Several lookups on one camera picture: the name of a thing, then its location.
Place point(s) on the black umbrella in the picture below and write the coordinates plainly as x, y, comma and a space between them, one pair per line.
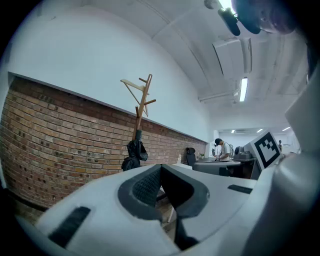
133, 152

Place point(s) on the white ceiling air conditioner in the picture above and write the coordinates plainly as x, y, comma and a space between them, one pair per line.
232, 53

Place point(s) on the black office chair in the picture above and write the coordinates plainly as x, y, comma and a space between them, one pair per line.
190, 156

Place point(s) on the black head-worn camera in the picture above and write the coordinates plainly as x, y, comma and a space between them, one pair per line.
231, 23

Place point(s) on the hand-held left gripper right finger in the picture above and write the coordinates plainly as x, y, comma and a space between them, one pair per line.
220, 200

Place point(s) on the brown wooden coat rack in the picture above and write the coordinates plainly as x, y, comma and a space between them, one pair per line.
139, 122

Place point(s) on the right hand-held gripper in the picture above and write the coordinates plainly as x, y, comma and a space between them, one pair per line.
267, 150

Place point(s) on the ceiling light tube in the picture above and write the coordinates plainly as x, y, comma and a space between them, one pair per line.
243, 88
226, 5

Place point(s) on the white square table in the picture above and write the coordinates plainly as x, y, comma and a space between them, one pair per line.
183, 166

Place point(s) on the person's face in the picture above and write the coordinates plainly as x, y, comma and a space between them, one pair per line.
277, 15

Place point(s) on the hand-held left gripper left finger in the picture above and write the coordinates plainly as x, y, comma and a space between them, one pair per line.
100, 200

